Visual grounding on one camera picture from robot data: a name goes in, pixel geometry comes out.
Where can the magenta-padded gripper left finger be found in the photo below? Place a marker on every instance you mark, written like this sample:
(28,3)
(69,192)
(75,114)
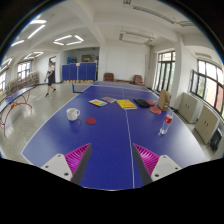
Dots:
(76,158)

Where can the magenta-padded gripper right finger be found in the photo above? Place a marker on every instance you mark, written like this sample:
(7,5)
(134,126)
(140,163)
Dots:
(148,160)

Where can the clear bottle with red label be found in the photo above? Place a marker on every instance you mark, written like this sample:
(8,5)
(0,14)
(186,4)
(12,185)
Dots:
(165,128)

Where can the flat round red coaster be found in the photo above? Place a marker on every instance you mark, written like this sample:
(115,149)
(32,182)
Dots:
(91,121)

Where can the white mug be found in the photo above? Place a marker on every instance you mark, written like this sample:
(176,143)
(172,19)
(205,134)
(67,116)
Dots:
(71,114)

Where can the red table tennis paddle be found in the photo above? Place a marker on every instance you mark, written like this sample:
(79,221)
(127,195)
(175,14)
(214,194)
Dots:
(151,102)
(155,110)

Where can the black paddle case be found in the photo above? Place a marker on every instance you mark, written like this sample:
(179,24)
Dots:
(142,102)

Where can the small yellow and blue book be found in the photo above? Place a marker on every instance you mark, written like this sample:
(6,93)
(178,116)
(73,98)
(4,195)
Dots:
(98,102)

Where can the beige cabinet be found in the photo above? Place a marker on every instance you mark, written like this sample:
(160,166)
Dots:
(206,124)
(189,107)

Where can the table tennis net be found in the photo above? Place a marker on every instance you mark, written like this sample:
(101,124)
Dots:
(81,88)

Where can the black bin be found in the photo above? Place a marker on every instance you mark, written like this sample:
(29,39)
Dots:
(216,140)

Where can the brown armchair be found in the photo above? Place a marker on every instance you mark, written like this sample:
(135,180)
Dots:
(138,80)
(108,77)

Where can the person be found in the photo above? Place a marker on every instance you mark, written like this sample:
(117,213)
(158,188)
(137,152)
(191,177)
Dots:
(51,76)

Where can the blue partition barriers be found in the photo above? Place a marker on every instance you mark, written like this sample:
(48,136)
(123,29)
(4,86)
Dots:
(80,71)

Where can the tall dark-framed window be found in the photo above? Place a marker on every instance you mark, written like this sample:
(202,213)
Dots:
(165,71)

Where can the colourful shelf unit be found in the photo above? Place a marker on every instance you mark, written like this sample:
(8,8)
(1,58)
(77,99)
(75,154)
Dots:
(23,83)

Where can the wide dark-framed window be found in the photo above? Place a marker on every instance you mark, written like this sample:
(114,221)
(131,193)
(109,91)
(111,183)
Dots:
(210,83)

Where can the small bright window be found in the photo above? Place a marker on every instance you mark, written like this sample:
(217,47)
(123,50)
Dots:
(24,69)

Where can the ceiling lights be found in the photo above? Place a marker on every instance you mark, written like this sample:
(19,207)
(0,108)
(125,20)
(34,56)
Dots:
(62,38)

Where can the ceiling air conditioner unit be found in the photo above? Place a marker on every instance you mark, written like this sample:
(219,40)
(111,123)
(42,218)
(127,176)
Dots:
(136,37)

